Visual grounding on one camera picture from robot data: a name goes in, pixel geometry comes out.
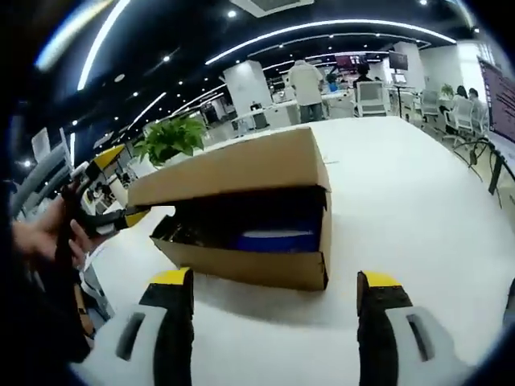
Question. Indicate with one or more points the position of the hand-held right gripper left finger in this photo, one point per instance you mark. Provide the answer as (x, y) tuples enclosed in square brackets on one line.
[(169, 321)]

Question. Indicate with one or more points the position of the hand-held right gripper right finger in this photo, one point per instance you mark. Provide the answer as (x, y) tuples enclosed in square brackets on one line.
[(382, 321)]

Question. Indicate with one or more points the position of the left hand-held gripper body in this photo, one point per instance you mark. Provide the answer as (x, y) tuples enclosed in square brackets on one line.
[(64, 233)]

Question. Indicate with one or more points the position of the blue soft tissue pack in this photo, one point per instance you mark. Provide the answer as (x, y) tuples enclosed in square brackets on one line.
[(277, 243)]

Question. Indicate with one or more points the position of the brown cardboard shoe box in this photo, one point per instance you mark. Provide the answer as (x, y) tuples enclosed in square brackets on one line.
[(249, 165)]

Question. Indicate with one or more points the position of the person's left hand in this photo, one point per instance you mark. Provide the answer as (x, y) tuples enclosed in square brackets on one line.
[(40, 231)]

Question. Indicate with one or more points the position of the green potted plant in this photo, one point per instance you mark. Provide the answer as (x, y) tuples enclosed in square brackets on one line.
[(169, 138)]

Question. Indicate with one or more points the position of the person's black clothing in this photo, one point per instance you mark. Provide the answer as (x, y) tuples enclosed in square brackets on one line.
[(40, 317)]

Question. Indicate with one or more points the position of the black monitor stand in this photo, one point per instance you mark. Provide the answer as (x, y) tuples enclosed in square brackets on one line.
[(495, 175)]

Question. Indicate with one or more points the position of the white office chair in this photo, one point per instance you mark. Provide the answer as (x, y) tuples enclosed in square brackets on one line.
[(372, 96)]

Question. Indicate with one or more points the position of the ceiling air conditioner vent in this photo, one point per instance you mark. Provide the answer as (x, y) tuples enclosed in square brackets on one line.
[(273, 5)]

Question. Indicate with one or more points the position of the computer monitor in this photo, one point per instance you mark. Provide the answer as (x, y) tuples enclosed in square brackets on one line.
[(501, 100)]

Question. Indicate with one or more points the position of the long curved ceiling light strip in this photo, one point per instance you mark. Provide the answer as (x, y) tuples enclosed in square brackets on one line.
[(322, 26)]

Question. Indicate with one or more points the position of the black wall television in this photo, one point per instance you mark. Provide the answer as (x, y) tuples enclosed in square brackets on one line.
[(398, 60)]

